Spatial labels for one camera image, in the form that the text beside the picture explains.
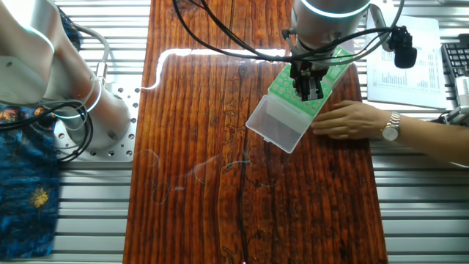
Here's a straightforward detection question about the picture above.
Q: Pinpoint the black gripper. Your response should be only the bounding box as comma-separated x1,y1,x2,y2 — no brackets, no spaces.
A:
289,59,330,103

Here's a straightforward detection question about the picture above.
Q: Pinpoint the clear box green tip rack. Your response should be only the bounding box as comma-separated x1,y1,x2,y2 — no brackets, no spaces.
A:
324,45,355,87
245,62,333,154

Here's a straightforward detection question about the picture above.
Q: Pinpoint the bare human forearm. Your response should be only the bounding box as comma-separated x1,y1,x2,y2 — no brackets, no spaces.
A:
398,115,469,166

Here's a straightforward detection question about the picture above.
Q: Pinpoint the bare human hand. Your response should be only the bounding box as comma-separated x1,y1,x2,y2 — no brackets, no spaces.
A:
310,99,390,141

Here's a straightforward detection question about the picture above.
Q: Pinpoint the silver wristwatch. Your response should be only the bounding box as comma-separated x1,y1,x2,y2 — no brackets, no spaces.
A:
380,111,402,142

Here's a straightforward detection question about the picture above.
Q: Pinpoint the white printed paper sheet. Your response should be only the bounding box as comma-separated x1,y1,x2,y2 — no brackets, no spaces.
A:
366,14,448,110

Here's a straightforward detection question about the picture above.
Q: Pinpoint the small grey mounted device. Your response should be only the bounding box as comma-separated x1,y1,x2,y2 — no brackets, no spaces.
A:
437,106,469,128

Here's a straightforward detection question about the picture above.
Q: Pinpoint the black computer keyboard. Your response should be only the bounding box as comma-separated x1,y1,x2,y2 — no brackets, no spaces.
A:
441,33,469,80

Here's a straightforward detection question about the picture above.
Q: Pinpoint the white grey box device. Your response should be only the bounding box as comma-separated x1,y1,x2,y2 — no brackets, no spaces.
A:
454,75,469,107

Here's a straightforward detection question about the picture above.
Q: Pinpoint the brown wooden board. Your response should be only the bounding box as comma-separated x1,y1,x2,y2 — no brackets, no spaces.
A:
122,0,389,264

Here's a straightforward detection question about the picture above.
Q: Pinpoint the blue painted cloth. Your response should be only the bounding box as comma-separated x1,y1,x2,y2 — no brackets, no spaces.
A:
0,7,81,261

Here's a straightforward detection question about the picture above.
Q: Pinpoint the black camera cable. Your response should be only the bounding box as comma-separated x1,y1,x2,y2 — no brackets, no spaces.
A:
199,0,402,62

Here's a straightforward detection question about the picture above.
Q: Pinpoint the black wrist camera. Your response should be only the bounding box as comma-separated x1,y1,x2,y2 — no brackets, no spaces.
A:
387,25,418,69

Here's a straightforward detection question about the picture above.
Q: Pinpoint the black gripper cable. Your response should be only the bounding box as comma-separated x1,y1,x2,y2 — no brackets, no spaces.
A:
171,0,294,62

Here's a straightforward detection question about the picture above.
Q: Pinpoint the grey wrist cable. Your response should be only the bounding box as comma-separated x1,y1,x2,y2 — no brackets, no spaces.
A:
300,0,407,67

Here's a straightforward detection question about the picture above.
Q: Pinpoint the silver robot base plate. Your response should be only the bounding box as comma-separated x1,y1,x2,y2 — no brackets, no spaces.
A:
54,82,139,162

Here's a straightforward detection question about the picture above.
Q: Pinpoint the grey base cable with connector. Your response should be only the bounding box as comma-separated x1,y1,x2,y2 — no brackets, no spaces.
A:
71,23,111,87

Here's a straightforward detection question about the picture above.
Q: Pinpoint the black base cable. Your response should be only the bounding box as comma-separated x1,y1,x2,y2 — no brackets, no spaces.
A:
0,101,95,163

